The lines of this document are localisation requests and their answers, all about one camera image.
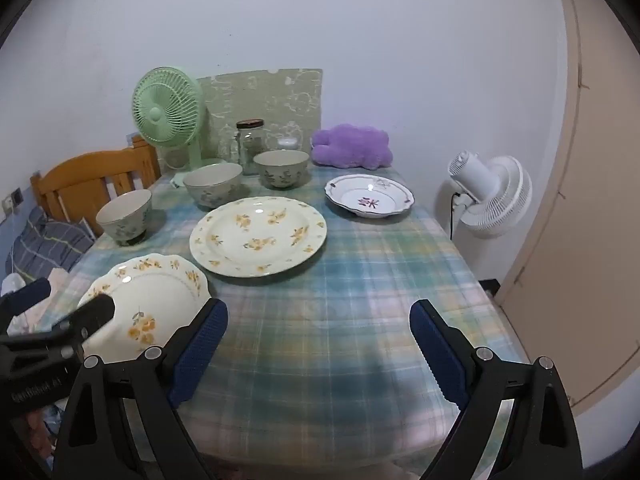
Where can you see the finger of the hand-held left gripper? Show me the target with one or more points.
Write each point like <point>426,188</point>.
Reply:
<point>95,312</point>
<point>30,295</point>

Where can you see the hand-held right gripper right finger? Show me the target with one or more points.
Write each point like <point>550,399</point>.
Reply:
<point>440,355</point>

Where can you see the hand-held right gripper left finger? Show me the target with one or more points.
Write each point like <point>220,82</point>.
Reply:
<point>200,350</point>

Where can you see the scalloped yellow floral plate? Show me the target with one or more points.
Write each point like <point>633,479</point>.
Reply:
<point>150,290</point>

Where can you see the grey floral ceramic bowl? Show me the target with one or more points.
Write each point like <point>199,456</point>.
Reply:
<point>281,167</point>
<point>212,185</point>
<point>125,215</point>

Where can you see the large round yellow floral plate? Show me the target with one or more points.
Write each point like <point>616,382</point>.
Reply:
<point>260,240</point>

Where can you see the white plate with red pattern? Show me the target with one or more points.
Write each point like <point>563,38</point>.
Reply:
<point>370,200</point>

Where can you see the pile of light clothes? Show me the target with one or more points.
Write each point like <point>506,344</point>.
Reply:
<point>37,321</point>

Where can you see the blue striped cloth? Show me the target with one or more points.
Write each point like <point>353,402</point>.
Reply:
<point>45,245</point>

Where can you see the plaid tablecloth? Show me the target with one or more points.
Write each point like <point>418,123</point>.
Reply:
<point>325,310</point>

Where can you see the wooden chair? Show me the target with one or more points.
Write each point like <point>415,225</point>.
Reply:
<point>90,170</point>

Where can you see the white standing fan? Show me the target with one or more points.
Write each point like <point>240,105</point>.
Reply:
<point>492,195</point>

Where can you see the beige door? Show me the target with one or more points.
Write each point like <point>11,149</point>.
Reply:
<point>590,210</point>

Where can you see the green desk fan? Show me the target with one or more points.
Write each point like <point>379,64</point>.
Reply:
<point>160,110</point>

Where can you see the glass jar with brown lid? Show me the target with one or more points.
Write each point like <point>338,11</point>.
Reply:
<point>250,142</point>

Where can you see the clear cotton swab container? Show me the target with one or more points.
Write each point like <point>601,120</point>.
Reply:
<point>287,142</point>

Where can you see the purple plush toy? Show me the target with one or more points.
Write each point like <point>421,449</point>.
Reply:
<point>350,147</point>

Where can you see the green patterned board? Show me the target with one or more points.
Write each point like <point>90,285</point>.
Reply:
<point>280,100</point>

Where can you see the wall outlet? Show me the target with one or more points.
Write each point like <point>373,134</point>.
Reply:
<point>12,200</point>

